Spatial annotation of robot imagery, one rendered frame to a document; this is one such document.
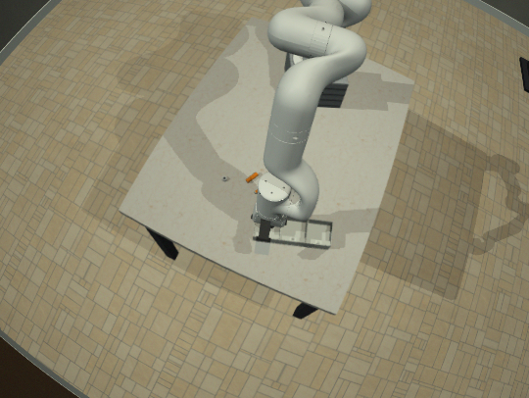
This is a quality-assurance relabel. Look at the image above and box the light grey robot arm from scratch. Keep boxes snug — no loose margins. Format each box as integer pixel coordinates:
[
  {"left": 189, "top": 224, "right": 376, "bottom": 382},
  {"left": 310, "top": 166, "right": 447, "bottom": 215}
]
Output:
[{"left": 254, "top": 0, "right": 372, "bottom": 255}]

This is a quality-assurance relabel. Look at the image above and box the grey rack of three bins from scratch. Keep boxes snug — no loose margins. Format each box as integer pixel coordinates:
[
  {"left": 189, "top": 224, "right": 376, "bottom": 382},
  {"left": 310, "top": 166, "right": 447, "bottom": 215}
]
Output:
[{"left": 253, "top": 217, "right": 333, "bottom": 250}]

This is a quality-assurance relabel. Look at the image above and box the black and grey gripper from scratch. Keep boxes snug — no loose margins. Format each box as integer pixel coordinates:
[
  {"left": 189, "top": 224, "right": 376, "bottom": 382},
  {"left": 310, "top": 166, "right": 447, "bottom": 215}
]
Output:
[{"left": 251, "top": 202, "right": 287, "bottom": 228}]

